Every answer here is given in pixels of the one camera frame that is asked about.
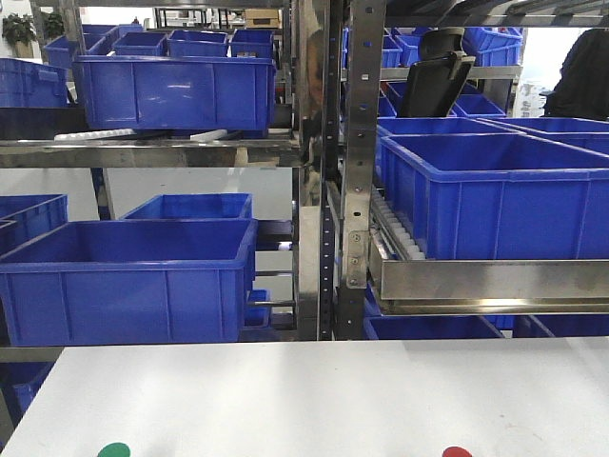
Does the red push button switch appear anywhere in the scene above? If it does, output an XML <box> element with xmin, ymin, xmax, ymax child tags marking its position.
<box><xmin>442</xmin><ymin>446</ymin><xmax>472</xmax><ymax>457</ymax></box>

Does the green push button switch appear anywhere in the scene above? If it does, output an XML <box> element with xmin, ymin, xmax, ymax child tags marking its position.
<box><xmin>97</xmin><ymin>442</ymin><xmax>131</xmax><ymax>457</ymax></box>

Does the blue bin behind lower left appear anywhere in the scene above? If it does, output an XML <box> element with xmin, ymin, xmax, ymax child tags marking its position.
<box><xmin>122</xmin><ymin>193</ymin><xmax>253</xmax><ymax>220</ymax></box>

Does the blue bin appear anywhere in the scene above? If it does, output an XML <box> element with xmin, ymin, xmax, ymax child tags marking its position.
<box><xmin>122</xmin><ymin>193</ymin><xmax>253</xmax><ymax>220</ymax></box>
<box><xmin>1</xmin><ymin>219</ymin><xmax>258</xmax><ymax>347</ymax></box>

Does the black office chair back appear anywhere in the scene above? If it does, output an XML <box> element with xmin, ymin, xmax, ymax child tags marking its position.
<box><xmin>397</xmin><ymin>28</ymin><xmax>476</xmax><ymax>118</ymax></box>

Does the blue bin right shelf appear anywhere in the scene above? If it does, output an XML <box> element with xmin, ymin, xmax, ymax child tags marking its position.
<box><xmin>380</xmin><ymin>133</ymin><xmax>608</xmax><ymax>260</ymax></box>

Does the blue bin shelf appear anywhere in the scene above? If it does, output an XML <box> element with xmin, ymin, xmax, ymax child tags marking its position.
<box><xmin>72</xmin><ymin>55</ymin><xmax>276</xmax><ymax>130</ymax></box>
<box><xmin>380</xmin><ymin>133</ymin><xmax>608</xmax><ymax>260</ymax></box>

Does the blue bin upper shelf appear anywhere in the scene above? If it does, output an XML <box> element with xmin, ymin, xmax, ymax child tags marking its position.
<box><xmin>72</xmin><ymin>55</ymin><xmax>276</xmax><ymax>130</ymax></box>

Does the steel rack upright post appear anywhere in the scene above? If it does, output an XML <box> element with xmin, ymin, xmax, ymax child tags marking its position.
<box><xmin>334</xmin><ymin>1</ymin><xmax>386</xmax><ymax>340</ymax></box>

